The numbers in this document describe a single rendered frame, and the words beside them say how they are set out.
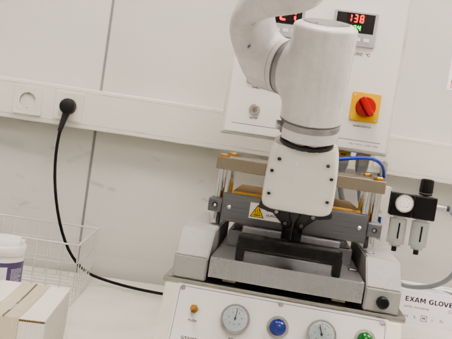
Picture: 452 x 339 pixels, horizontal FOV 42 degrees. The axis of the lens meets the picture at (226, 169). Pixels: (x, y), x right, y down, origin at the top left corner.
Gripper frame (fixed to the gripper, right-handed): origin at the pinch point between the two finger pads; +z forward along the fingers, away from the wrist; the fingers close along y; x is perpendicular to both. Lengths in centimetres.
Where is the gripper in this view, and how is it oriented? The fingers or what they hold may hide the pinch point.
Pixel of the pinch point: (290, 236)
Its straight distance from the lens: 88.6
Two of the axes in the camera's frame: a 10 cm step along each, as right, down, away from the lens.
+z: -1.0, 9.2, 3.9
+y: 9.8, 1.6, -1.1
